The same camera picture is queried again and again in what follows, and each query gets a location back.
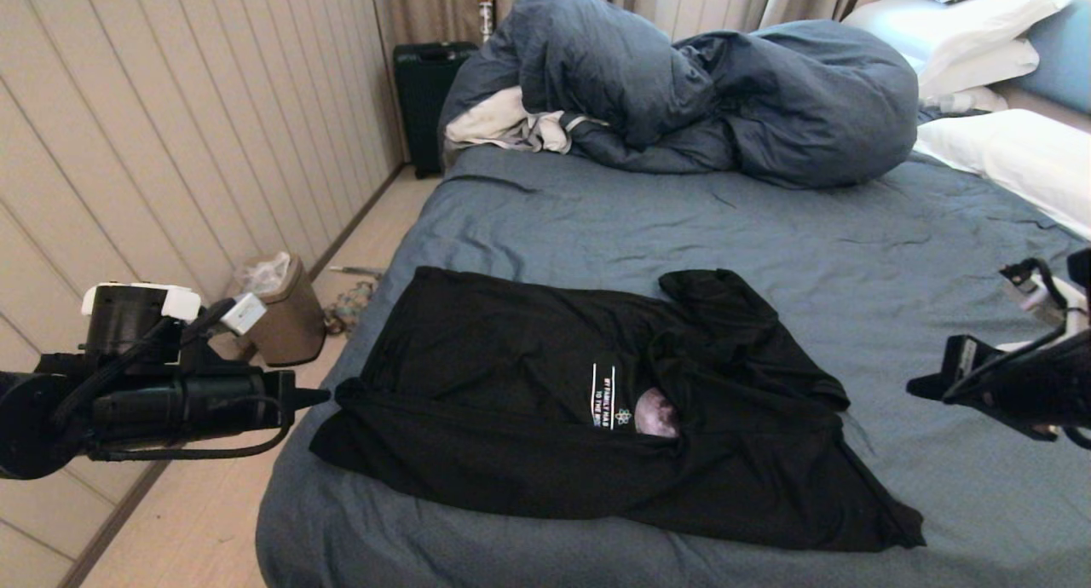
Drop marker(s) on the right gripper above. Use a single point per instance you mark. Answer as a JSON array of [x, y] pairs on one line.
[[1014, 388]]

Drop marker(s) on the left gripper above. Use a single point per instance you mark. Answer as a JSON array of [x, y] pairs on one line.
[[196, 400]]

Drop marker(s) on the black printed t-shirt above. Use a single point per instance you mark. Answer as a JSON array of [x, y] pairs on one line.
[[511, 417]]

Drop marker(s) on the bronze trash bin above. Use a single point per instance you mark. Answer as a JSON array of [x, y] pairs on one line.
[[294, 319]]

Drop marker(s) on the teal patterned cloth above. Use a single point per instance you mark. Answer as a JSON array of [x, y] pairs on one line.
[[349, 308]]

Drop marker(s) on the clear plastic bin bag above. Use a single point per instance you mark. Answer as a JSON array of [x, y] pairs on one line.
[[262, 273]]

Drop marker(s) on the thin metal rod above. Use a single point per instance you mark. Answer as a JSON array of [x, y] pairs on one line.
[[358, 271]]

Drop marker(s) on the long white pillow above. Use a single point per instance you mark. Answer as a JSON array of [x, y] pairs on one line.
[[1014, 156]]

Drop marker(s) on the small white pillow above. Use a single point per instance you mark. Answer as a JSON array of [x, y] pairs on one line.
[[963, 100]]

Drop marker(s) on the black suitcase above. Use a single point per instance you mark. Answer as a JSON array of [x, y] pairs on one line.
[[422, 98]]

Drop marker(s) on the flat white pillow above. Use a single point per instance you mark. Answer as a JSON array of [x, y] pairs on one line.
[[980, 67]]

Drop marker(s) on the crumpled dark blue duvet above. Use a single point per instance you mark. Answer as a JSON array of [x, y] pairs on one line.
[[767, 98]]

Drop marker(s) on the bed with blue sheet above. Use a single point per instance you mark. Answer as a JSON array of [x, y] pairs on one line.
[[597, 221]]

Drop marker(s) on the blue padded headboard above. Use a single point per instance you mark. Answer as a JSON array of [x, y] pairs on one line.
[[1061, 55]]

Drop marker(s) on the large white pillow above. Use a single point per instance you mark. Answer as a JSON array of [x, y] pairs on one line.
[[955, 21]]

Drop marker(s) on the white sheer curtain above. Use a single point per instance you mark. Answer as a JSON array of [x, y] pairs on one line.
[[707, 2]]

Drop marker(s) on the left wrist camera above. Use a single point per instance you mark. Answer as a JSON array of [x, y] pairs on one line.
[[239, 314]]

